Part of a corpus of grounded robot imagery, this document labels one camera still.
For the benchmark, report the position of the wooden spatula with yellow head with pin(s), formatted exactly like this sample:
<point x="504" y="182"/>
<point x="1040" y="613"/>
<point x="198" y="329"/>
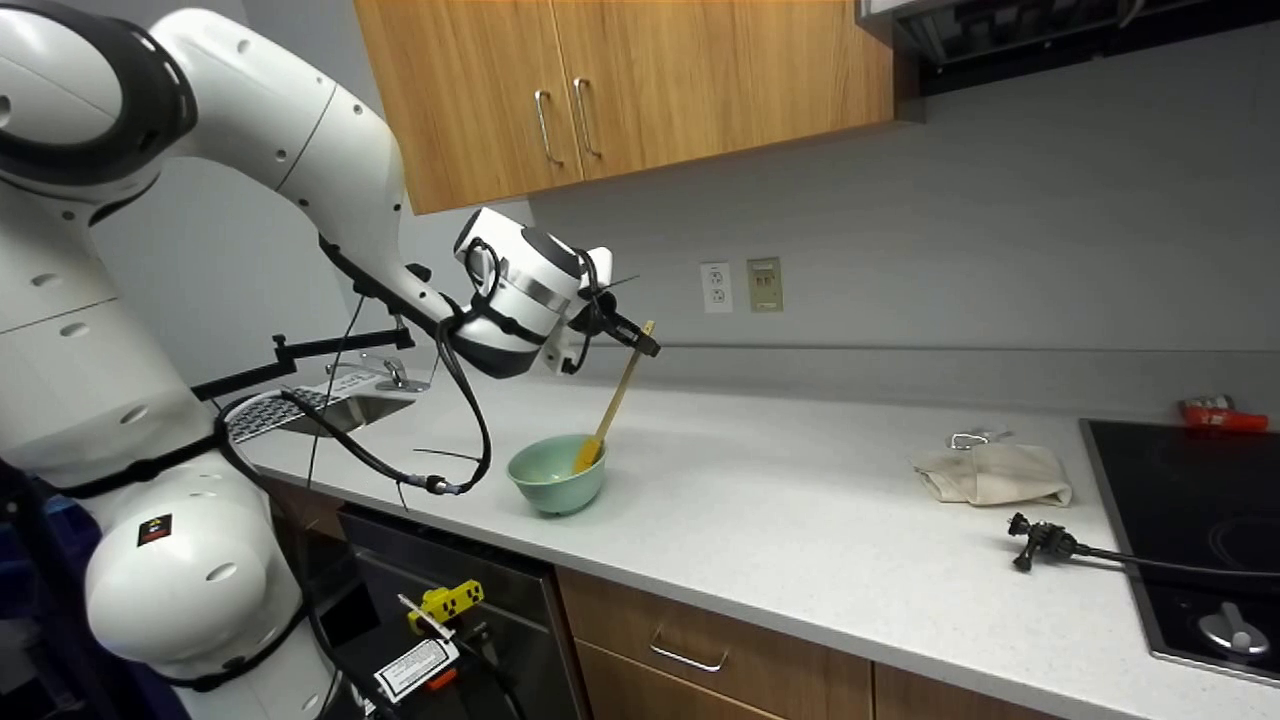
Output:
<point x="610" y="406"/>

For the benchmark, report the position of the wooden cabinet door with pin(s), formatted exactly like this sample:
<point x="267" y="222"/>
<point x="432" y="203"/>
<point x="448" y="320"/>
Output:
<point x="746" y="66"/>
<point x="452" y="82"/>

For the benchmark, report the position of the wooden drawer front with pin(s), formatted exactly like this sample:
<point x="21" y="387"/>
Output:
<point x="746" y="665"/>

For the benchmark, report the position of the black cooktop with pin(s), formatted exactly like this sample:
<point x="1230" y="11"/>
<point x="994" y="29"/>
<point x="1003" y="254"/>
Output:
<point x="1200" y="535"/>

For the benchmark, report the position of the clear plastic wrapper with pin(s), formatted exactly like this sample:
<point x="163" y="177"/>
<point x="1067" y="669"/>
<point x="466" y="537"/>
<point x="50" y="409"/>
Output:
<point x="980" y="438"/>

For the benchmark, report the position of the green bowl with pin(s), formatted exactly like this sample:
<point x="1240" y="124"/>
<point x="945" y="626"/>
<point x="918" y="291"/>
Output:
<point x="563" y="491"/>

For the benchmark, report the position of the dark range hood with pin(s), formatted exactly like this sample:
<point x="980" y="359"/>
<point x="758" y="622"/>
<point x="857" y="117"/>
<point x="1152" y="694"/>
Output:
<point x="1067" y="32"/>

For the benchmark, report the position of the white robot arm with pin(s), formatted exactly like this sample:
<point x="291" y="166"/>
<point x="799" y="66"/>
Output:
<point x="267" y="106"/>

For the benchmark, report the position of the white wall outlet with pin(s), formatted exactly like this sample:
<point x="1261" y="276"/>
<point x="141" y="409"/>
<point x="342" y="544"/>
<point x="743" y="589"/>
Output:
<point x="717" y="291"/>

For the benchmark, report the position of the black dishwasher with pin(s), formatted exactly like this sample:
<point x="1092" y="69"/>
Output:
<point x="520" y="626"/>

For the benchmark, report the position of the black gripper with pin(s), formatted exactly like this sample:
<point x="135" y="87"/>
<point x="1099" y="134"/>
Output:
<point x="588" y="317"/>

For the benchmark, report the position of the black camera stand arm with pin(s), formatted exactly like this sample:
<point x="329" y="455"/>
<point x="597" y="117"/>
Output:
<point x="332" y="344"/>

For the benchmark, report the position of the beige wall switch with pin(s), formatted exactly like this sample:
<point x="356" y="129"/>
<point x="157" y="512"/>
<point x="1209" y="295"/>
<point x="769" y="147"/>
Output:
<point x="766" y="287"/>

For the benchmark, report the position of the red small object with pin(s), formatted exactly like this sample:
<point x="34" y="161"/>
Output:
<point x="1222" y="415"/>

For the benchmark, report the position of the dark blue fabric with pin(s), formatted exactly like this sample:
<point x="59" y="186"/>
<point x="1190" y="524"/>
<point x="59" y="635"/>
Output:
<point x="34" y="573"/>

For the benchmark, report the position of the yellow tagged device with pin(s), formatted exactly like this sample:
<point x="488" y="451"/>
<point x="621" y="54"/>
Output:
<point x="448" y="601"/>

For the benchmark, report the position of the wooden lower cabinet front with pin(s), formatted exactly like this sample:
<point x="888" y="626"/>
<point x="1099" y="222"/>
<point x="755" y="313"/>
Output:
<point x="954" y="700"/>

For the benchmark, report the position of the white handheld device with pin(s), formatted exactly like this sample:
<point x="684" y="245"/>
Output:
<point x="418" y="669"/>

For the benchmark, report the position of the silver cooktop knob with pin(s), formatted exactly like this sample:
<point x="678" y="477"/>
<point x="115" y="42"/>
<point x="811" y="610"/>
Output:
<point x="1232" y="635"/>

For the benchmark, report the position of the beige cloth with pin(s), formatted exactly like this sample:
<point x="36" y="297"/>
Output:
<point x="1003" y="472"/>

